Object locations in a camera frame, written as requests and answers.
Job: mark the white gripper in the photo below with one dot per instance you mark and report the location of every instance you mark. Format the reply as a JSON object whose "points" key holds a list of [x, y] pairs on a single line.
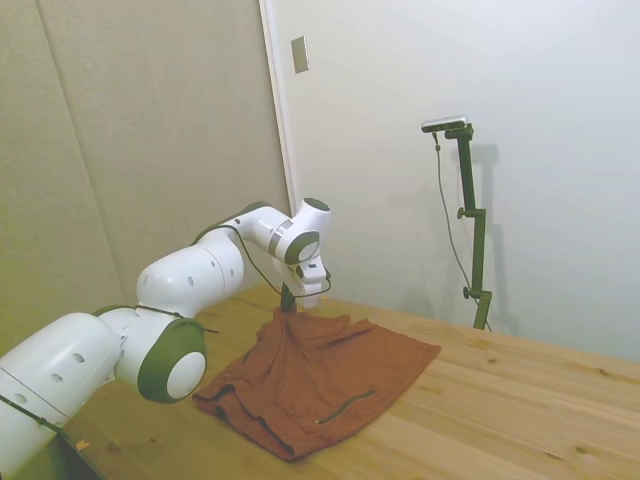
{"points": [[309, 296]]}

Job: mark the rust orange shorts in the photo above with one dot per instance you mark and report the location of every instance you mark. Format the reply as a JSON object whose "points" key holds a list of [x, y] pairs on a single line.
{"points": [[325, 370]]}

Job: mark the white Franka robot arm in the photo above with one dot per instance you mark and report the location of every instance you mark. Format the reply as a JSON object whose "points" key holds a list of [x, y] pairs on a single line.
{"points": [[190, 280]]}

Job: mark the small orange scrap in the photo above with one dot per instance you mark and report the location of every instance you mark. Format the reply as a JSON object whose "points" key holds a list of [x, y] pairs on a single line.
{"points": [[81, 444]]}

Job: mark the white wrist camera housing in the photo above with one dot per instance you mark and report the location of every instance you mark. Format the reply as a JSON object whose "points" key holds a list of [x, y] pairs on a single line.
{"points": [[311, 272]]}

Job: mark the white door frame trim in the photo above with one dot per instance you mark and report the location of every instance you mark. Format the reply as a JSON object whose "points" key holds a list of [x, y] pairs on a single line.
{"points": [[280, 125]]}

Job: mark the dark green camera stand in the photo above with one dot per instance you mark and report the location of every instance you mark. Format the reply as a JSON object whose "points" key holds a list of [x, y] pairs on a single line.
{"points": [[477, 250]]}

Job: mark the silver camera on stand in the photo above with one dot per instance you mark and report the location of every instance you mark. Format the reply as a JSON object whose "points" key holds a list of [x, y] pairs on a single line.
{"points": [[445, 123]]}

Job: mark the grey wall switch plate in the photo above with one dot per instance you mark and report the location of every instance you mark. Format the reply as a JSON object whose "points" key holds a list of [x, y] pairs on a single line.
{"points": [[300, 55]]}

